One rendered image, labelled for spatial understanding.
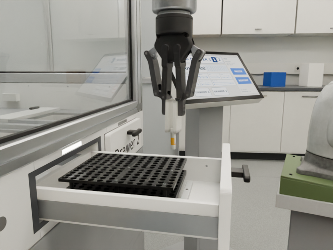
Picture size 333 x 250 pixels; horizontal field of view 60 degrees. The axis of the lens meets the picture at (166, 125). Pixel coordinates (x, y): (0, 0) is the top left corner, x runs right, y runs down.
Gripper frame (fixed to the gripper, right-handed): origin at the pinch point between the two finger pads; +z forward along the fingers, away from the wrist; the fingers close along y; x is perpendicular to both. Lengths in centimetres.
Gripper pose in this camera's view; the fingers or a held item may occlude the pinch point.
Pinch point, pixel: (173, 115)
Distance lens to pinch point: 61.6
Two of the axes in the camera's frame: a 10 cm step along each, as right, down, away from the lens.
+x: -4.3, 1.7, -8.9
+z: 0.0, 9.8, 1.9
